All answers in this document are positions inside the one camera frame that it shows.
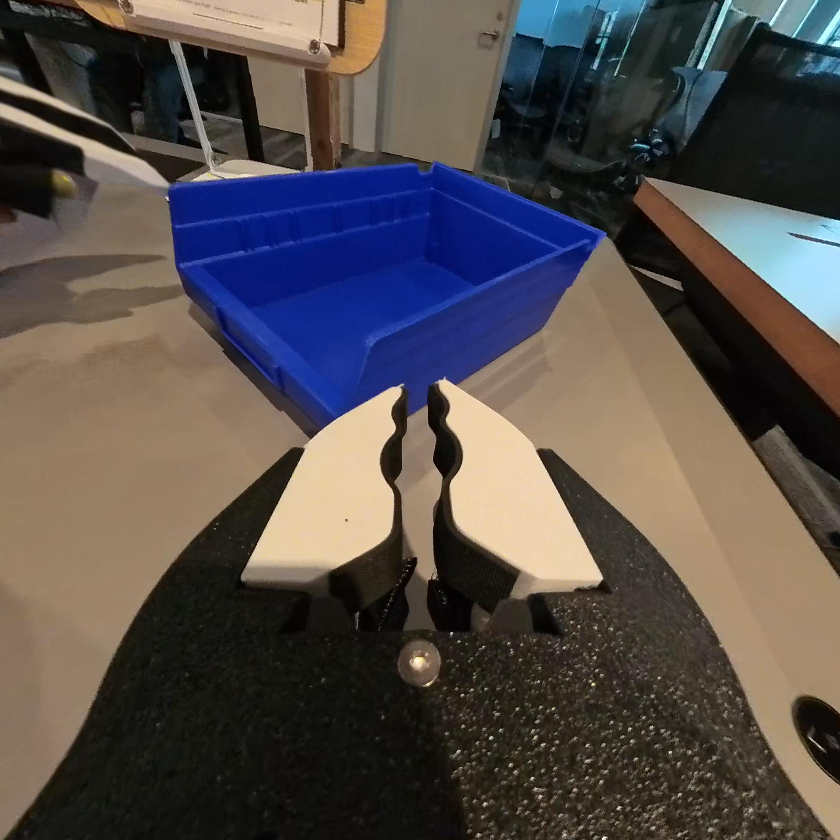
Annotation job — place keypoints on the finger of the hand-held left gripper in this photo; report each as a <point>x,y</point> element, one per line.
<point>124,167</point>
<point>59,108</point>

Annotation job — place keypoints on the wooden post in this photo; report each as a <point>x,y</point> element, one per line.
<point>323,118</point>

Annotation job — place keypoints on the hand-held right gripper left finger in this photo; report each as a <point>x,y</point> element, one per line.
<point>328,512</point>

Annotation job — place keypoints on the blue plastic bin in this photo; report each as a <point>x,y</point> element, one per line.
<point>367,308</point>

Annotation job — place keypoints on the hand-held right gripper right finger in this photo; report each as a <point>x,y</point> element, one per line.
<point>518,512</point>

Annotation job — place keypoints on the white flat base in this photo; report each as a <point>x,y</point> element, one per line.
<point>243,169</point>

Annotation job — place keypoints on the white door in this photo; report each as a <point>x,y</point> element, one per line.
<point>446,85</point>

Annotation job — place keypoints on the black desk grommet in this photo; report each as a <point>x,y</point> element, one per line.
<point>820,728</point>

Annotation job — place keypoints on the grey desk with wood edge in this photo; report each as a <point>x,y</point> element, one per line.
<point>754,256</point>

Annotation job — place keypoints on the black mesh office chair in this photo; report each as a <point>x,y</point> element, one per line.
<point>768,111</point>

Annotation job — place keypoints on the wooden board with white sign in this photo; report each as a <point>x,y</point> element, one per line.
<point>358,36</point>

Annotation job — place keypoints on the grey office chair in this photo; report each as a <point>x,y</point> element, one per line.
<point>686,98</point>

